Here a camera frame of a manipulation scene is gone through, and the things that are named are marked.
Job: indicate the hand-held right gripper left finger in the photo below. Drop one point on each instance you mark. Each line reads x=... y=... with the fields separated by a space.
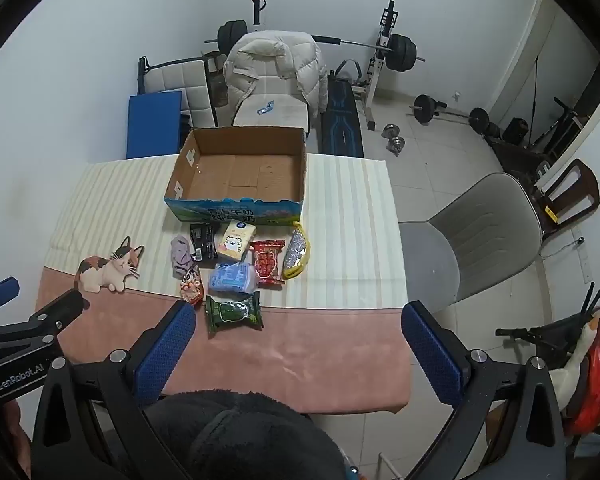
x=167 y=350

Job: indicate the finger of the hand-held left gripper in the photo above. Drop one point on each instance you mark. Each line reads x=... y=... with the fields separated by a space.
x=55 y=312
x=0 y=291

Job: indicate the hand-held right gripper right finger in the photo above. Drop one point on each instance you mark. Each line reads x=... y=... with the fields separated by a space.
x=430 y=355

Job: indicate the orange snack packet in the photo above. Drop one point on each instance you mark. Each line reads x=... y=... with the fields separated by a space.
x=191 y=287

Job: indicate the green wet wipes packet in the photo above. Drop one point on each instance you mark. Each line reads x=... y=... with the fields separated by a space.
x=232 y=312

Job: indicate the purple cloth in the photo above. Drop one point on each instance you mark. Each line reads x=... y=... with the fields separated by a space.
x=181 y=255

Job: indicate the blue tissue pack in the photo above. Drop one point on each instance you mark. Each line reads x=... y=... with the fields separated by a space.
x=232 y=277

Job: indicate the black snack packet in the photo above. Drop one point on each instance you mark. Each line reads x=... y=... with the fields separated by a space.
x=203 y=242

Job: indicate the yellow tissue pack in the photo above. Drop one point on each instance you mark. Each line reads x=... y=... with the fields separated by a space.
x=235 y=242

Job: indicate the red snack packet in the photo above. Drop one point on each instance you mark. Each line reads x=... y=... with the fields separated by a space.
x=267 y=262

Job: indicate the yellow and silver packet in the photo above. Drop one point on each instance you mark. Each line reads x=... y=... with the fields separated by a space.
x=296 y=255

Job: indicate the cardboard box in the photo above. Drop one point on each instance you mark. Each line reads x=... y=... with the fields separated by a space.
x=240 y=170

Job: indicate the black scooter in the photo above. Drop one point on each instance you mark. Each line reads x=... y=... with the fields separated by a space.
x=540 y=337

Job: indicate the person's black fleece clothing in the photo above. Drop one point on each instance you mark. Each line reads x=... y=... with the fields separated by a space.
x=250 y=435

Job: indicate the white goose plush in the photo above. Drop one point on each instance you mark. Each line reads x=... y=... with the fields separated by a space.
x=565 y=375

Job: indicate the grey chair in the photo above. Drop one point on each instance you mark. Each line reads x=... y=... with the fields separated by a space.
x=480 y=220

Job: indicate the red plastic bag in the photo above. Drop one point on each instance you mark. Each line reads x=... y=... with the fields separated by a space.
x=597 y=385

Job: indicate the blue mat board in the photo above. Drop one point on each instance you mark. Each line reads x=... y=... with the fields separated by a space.
x=152 y=125

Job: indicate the chrome dumbbell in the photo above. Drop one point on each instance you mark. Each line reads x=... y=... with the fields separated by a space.
x=396 y=144
x=390 y=131

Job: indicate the brown wooden chair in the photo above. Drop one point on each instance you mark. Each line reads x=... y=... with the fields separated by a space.
x=587 y=180

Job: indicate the black exercise machine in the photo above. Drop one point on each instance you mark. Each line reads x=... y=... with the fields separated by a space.
x=517 y=130

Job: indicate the black and blue exercise bench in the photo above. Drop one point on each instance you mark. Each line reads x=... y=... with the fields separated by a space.
x=340 y=130

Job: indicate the short barbell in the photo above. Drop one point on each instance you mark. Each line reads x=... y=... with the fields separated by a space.
x=425 y=107

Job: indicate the small blue wrapper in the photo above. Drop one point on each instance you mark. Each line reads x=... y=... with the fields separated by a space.
x=264 y=108

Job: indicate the white padded bench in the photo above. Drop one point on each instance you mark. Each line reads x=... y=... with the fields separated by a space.
x=180 y=80

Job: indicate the beige chair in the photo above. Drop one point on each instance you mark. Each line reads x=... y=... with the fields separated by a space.
x=285 y=110

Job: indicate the white barbell rack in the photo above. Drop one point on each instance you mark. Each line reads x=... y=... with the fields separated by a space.
x=375 y=75

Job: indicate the white puffer jacket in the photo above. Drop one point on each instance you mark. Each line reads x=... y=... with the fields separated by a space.
x=275 y=70

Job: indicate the barbell with black plates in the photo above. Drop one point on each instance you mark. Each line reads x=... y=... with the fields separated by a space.
x=402 y=52

